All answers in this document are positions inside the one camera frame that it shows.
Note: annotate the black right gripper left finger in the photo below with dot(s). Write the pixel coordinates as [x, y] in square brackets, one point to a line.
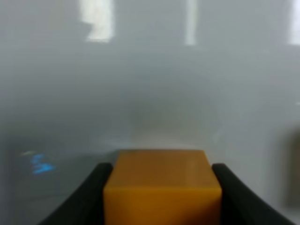
[86, 204]

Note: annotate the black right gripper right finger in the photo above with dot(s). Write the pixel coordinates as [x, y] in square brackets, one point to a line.
[240, 205]

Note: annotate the orange cube block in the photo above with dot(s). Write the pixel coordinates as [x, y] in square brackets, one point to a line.
[162, 187]

